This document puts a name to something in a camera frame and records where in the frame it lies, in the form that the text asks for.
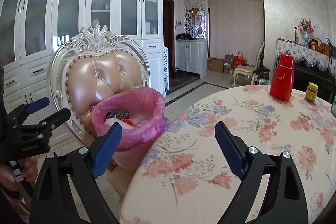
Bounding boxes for wicker baskets on piano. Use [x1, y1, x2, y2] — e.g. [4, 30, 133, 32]
[309, 38, 336, 57]

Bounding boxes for pink flower bouquet vase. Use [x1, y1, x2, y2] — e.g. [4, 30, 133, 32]
[297, 18, 315, 47]

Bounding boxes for orange woven basket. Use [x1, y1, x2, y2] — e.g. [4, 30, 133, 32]
[121, 118, 135, 127]

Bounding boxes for white foam block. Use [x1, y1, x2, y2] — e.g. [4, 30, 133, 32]
[103, 114, 151, 130]

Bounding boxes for red handbag on floor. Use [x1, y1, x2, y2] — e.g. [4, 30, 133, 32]
[232, 51, 246, 66]

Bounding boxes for dark wooden door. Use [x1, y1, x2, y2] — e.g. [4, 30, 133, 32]
[163, 0, 175, 73]

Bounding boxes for white carved lattice screen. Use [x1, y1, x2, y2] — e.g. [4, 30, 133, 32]
[183, 0, 208, 40]

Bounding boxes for green snack bag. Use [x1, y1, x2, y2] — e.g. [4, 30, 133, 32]
[330, 94, 336, 117]

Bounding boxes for black rectangular carton box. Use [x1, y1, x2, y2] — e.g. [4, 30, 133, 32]
[106, 110, 130, 120]

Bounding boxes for black piano with lace cover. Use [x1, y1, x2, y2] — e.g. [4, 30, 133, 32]
[276, 40, 335, 103]

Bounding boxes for white low cabinet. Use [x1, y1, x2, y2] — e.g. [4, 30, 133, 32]
[175, 40, 207, 79]

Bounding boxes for ornate pink leather chair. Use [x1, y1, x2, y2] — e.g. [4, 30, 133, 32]
[49, 19, 151, 201]

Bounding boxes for person's left hand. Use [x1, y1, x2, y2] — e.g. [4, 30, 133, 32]
[1, 156, 38, 188]

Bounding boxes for pink lined trash bin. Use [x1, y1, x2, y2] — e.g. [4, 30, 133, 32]
[91, 88, 169, 151]

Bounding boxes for floral tablecloth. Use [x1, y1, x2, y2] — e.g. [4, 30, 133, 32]
[119, 85, 335, 223]

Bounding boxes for white tall display cabinet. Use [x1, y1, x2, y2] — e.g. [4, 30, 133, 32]
[0, 0, 166, 147]

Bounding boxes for cream dining chair far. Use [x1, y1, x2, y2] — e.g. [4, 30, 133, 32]
[232, 43, 265, 87]

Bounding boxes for red thermos flask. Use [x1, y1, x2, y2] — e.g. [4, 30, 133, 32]
[270, 54, 294, 102]

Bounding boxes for cardboard box on floor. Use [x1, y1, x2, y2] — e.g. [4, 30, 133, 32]
[207, 57, 225, 73]

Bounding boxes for yellow lidded glass jar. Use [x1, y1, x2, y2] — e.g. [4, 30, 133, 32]
[305, 83, 318, 103]

